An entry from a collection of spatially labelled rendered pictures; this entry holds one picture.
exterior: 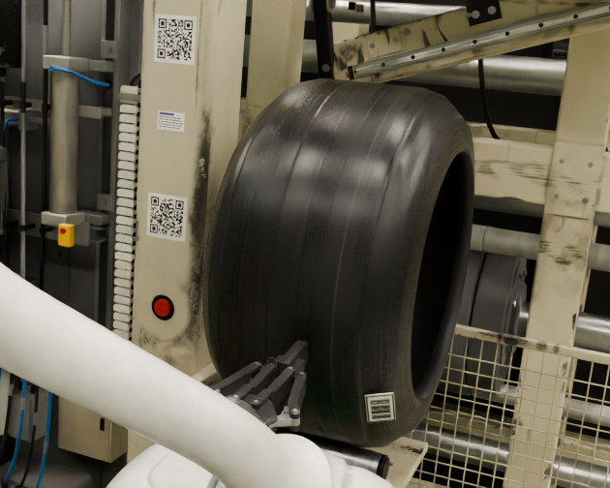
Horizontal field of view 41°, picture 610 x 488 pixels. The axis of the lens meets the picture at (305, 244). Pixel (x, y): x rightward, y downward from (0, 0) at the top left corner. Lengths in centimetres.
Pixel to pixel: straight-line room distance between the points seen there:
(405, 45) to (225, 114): 42
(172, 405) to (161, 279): 83
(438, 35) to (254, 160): 59
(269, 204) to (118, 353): 55
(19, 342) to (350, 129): 67
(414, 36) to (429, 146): 51
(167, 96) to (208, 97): 7
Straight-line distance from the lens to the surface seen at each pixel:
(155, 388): 61
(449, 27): 162
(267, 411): 96
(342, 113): 118
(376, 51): 165
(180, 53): 137
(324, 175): 111
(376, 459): 129
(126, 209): 146
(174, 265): 141
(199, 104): 135
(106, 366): 60
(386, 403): 115
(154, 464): 81
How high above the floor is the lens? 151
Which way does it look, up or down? 13 degrees down
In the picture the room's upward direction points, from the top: 5 degrees clockwise
